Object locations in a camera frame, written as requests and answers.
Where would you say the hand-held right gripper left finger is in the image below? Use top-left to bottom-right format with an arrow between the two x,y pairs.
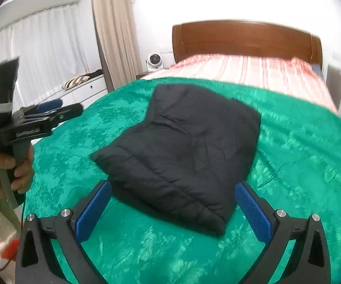
15,179 -> 112,284

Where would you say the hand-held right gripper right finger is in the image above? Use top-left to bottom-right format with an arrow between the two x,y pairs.
235,181 -> 332,284

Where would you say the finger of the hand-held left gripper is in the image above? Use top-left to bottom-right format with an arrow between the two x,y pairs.
37,99 -> 64,113
50,102 -> 83,123

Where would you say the black puffer jacket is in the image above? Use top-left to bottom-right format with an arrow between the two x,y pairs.
90,84 -> 262,237

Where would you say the white low cabinet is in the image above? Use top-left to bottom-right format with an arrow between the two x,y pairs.
40,74 -> 109,119

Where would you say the striped cushion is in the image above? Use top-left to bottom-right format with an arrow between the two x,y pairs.
62,76 -> 90,90

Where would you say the green plush blanket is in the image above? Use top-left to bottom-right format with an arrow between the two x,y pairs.
25,77 -> 341,284

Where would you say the white sheer curtain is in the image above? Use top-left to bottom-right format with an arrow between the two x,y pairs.
0,3 -> 103,125

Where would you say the beige curtain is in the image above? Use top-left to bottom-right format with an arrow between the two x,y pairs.
90,0 -> 140,92

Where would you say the pink striped bed sheet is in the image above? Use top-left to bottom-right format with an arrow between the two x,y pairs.
141,54 -> 338,113

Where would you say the wooden headboard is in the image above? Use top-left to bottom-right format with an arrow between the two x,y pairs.
172,20 -> 323,73

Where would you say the white round camera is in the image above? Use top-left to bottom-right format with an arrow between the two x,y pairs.
145,53 -> 163,72

